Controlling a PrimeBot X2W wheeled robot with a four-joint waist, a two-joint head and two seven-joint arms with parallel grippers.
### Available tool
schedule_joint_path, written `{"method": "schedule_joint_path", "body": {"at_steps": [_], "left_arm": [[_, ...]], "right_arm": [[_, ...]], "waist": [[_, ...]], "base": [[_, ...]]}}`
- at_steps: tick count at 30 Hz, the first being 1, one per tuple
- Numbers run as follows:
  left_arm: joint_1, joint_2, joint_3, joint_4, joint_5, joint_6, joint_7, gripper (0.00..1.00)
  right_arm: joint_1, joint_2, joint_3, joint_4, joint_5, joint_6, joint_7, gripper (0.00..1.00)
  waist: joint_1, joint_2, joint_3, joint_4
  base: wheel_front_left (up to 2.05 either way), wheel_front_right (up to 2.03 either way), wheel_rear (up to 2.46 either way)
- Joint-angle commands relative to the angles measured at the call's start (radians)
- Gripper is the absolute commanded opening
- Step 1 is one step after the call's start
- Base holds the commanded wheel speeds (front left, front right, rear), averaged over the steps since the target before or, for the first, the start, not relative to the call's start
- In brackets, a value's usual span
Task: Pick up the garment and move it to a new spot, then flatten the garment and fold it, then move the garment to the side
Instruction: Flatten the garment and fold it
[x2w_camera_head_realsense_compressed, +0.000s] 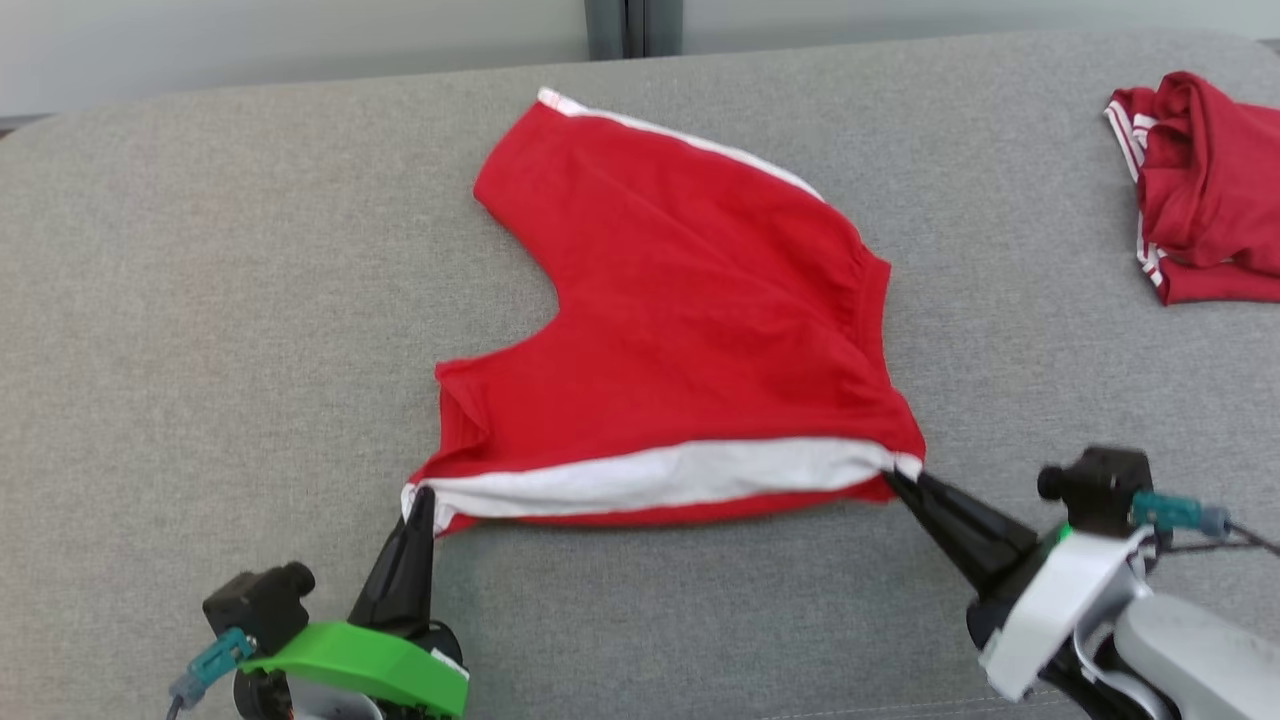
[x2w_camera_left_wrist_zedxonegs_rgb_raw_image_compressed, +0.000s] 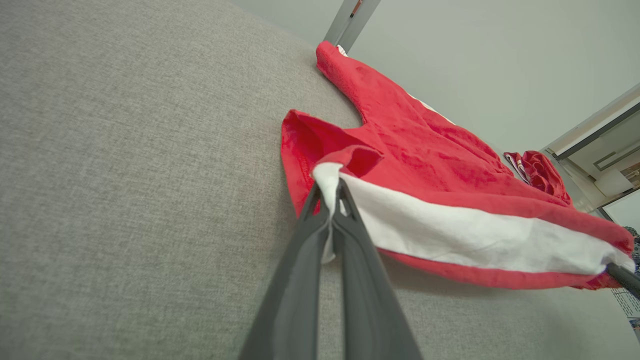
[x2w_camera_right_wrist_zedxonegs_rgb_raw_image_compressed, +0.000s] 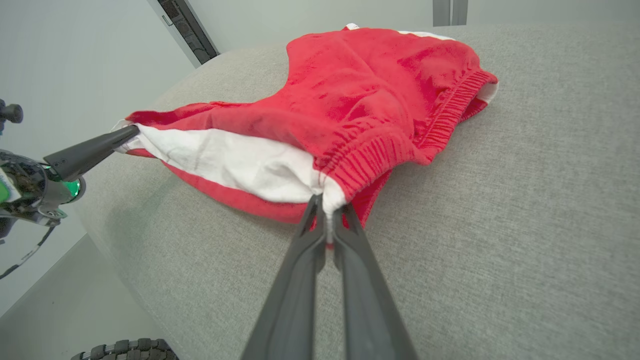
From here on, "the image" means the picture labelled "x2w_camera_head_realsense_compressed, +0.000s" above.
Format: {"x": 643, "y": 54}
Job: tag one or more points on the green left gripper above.
{"x": 370, "y": 655}

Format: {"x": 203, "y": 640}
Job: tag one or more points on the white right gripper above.
{"x": 1070, "y": 600}

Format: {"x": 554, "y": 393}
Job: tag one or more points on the red shorts with white stripe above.
{"x": 680, "y": 330}

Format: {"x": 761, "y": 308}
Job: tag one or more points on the red jersey with white trim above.
{"x": 1220, "y": 180}

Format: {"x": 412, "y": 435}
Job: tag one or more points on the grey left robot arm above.
{"x": 320, "y": 702}

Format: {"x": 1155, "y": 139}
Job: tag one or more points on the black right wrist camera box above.
{"x": 1105, "y": 485}

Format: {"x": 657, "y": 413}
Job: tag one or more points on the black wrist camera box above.
{"x": 255, "y": 605}
{"x": 1105, "y": 485}

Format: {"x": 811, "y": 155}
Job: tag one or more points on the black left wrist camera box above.
{"x": 255, "y": 605}

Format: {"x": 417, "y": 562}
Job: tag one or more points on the grey double partition post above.
{"x": 605, "y": 25}

